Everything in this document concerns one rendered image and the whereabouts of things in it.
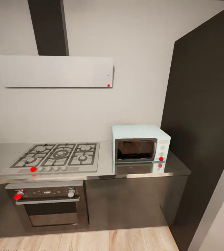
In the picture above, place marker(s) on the oven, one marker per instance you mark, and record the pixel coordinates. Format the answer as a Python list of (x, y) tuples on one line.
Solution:
[(50, 206)]

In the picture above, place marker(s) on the fridge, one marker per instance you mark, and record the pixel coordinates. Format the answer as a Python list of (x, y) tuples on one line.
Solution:
[(193, 117)]

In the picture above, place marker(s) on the range hood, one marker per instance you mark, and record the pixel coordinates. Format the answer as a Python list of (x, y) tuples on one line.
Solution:
[(53, 67)]

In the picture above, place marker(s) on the microwave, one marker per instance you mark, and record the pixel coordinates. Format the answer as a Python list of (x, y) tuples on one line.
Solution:
[(137, 143)]

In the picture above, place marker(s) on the burner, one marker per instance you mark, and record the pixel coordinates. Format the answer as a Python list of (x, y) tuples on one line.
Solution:
[(55, 158)]

